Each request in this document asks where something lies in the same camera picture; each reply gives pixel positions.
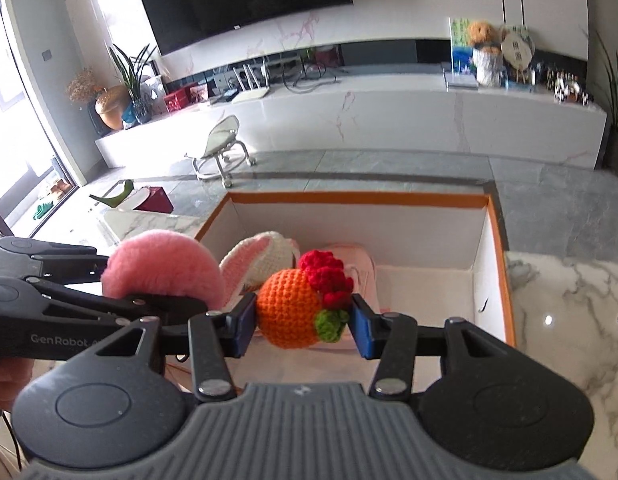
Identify orange cardboard box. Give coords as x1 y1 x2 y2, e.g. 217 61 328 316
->
194 191 518 357

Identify dark red box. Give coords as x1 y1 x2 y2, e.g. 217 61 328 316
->
311 46 340 69

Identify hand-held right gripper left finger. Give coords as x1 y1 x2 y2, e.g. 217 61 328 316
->
79 292 258 404

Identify leafy plant blue vase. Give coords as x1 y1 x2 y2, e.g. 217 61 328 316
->
109 42 160 126

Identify white router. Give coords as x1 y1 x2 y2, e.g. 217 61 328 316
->
234 60 273 99

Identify white round fan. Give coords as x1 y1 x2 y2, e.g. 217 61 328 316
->
504 32 536 81

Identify pink plush ball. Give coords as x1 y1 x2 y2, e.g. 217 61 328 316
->
100 230 227 311

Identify person's left hand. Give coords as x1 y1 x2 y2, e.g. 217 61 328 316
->
0 357 36 413

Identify tangled black cables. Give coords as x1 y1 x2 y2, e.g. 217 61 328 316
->
279 65 340 91

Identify green blue painting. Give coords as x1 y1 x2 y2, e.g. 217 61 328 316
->
448 16 477 79

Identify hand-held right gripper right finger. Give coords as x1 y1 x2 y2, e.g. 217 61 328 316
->
350 294 512 402

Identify brown teddy bear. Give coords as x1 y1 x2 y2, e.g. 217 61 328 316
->
466 20 502 54

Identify teddy bear in pot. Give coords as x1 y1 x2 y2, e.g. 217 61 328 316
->
474 45 505 87

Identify orange crochet fruit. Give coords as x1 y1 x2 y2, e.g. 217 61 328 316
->
254 250 355 350

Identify beige clothing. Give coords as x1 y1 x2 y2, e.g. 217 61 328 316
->
0 440 21 480

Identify glass balcony door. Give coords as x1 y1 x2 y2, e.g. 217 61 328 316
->
0 0 86 241

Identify red paper bag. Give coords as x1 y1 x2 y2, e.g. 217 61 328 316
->
124 186 174 216

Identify green white toy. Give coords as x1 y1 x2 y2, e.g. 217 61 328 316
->
88 180 136 209

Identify white crochet bunny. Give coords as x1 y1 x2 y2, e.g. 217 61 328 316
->
219 231 303 311

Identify white marble media cabinet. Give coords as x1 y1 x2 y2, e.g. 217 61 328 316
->
94 72 608 171

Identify black white toy set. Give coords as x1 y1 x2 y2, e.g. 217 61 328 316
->
544 67 598 106

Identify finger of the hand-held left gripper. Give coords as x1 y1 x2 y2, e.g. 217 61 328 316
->
0 237 111 282
0 280 208 330

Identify white framed picture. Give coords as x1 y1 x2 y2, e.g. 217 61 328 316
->
139 75 166 116

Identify small white rolling chair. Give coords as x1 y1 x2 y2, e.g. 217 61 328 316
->
185 115 257 182

